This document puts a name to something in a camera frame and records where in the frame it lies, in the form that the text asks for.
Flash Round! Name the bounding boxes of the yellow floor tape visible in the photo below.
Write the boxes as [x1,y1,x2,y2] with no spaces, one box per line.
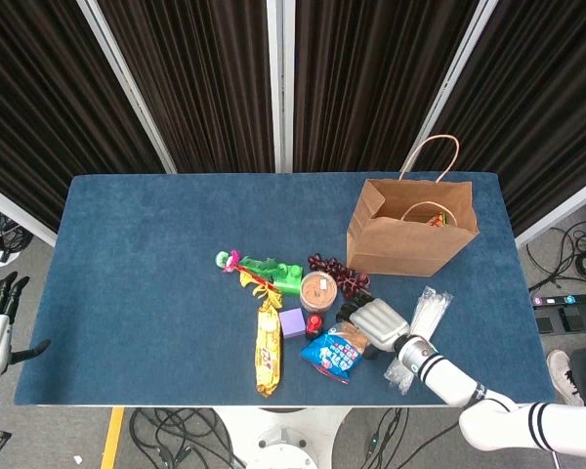
[100,407,126,469]

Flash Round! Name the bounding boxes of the green toy brick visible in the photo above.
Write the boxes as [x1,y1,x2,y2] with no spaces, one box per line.
[274,263,305,296]

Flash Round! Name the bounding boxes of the blue snack packet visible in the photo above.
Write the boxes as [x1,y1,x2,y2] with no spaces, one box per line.
[300,324,372,385]

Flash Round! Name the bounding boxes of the grey white shoe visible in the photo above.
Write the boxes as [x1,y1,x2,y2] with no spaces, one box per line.
[546,349,586,409]

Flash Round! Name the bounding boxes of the round clear plastic tub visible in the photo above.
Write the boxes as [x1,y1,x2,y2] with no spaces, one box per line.
[300,272,340,314]

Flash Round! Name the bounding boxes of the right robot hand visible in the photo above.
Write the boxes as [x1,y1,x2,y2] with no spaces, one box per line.
[336,290,412,361]

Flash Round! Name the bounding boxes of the black foot pedal board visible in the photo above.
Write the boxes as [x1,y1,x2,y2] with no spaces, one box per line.
[530,290,586,336]

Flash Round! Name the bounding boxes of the white partition post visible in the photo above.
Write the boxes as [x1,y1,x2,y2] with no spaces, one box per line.
[75,0,179,176]
[400,0,500,172]
[266,0,295,173]

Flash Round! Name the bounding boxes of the small red toy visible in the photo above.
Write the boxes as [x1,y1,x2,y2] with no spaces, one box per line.
[305,314,326,342]

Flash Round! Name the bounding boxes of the dark pleated partition panel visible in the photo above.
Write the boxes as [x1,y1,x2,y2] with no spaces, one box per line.
[417,0,586,235]
[292,0,481,173]
[0,0,168,231]
[96,0,276,175]

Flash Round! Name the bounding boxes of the white partition base rail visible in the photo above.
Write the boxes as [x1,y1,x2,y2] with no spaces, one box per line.
[514,173,586,250]
[0,178,59,248]

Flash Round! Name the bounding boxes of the gold biscuit packet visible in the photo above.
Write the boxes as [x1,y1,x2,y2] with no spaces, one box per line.
[251,285,287,398]

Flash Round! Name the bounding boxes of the clear plastic straw bundle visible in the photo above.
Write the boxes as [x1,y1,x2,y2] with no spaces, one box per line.
[383,285,454,396]

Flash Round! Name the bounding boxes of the purple grape bunch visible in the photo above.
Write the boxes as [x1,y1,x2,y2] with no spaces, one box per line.
[307,252,372,300]

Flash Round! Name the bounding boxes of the colourful feather shuttlecock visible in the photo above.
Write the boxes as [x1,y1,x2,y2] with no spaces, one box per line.
[214,248,282,300]

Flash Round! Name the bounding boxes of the green orange snack bag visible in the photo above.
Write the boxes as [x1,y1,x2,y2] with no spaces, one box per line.
[427,210,458,229]

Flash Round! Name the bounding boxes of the purple cube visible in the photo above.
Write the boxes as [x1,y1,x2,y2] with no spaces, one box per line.
[278,307,308,340]

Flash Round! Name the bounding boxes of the brown paper bag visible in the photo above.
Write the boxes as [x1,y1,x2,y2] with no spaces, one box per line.
[345,135,481,278]

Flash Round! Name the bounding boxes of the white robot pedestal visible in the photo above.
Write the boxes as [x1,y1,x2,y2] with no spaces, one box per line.
[214,405,353,469]

